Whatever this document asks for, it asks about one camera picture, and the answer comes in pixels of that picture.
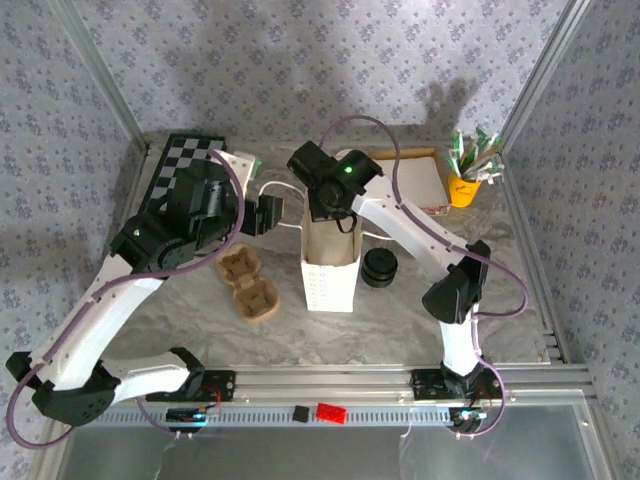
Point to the brown cardboard cup carrier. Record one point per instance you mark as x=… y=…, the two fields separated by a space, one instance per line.
x=255 y=300

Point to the white paper takeout bag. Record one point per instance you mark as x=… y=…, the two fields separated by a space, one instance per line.
x=330 y=290

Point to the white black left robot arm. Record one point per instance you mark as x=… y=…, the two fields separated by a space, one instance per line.
x=100 y=320

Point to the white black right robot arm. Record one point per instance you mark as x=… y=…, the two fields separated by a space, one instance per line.
x=395 y=220

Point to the black grey chessboard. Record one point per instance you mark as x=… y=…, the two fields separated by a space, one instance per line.
x=180 y=150

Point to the black plastic cup lid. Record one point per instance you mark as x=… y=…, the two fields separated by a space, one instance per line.
x=376 y=281
x=382 y=260

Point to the box of white napkins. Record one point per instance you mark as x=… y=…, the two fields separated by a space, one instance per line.
x=420 y=175

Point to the cardboard napkin box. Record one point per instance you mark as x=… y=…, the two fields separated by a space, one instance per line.
x=436 y=210

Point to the green white wrapped stirrer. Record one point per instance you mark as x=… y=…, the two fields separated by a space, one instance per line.
x=492 y=145
x=492 y=161
x=475 y=147
x=451 y=164
x=492 y=176
x=457 y=150

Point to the yellow paper cup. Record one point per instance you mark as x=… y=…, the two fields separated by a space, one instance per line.
x=464 y=191

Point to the small black cube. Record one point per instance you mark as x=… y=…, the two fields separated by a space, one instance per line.
x=300 y=414

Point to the red toy brick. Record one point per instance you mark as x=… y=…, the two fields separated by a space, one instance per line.
x=331 y=413

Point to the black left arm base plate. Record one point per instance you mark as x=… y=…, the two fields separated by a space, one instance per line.
x=227 y=385

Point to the aluminium mounting rail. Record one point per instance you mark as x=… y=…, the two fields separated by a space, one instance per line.
x=320 y=382

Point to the aluminium frame post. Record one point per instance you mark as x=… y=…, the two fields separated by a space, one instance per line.
x=545 y=70
x=102 y=70

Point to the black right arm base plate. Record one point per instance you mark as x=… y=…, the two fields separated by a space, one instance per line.
x=425 y=385

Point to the grey metal base plate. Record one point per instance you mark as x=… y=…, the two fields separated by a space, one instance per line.
x=320 y=455

